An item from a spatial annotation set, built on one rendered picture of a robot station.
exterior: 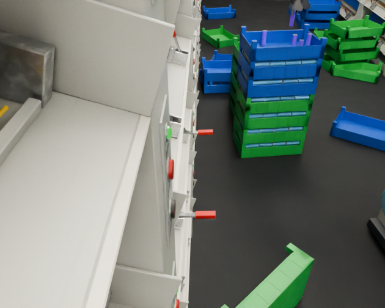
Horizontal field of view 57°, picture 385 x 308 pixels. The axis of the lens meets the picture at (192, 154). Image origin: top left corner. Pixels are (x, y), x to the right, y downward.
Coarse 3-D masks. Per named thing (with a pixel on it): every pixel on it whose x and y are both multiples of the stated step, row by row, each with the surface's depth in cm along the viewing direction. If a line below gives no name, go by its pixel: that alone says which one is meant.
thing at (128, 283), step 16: (128, 272) 27; (144, 272) 27; (112, 288) 29; (128, 288) 28; (144, 288) 28; (160, 288) 28; (176, 288) 28; (112, 304) 30; (128, 304) 30; (144, 304) 30; (160, 304) 30
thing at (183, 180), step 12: (192, 96) 96; (180, 168) 77; (180, 180) 73; (180, 228) 63; (180, 240) 61; (180, 252) 59; (180, 264) 57; (180, 276) 56; (180, 288) 54; (180, 300) 47
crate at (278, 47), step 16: (240, 32) 154; (256, 32) 154; (272, 32) 155; (288, 32) 156; (304, 32) 155; (256, 48) 138; (272, 48) 139; (288, 48) 140; (304, 48) 140; (320, 48) 141
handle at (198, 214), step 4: (192, 212) 63; (196, 212) 63; (200, 212) 62; (204, 212) 62; (208, 212) 62; (212, 212) 62; (180, 216) 62; (184, 216) 62; (188, 216) 62; (192, 216) 62; (196, 216) 62; (200, 216) 62; (204, 216) 62; (208, 216) 62; (212, 216) 62
